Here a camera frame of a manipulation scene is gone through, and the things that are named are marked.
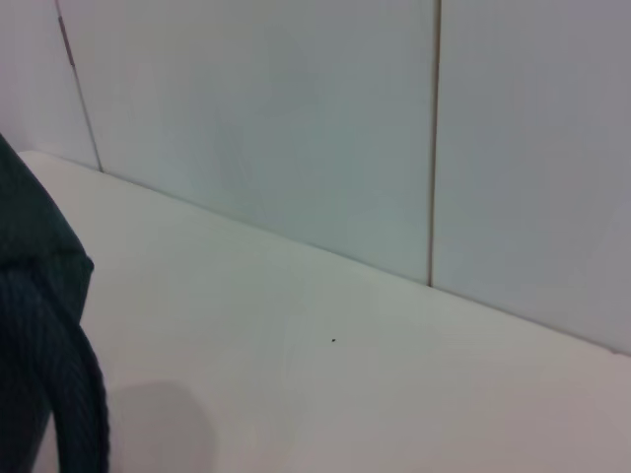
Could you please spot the dark teal insulated lunch bag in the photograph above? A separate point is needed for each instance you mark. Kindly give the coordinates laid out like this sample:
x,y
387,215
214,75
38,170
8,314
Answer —
x,y
29,320

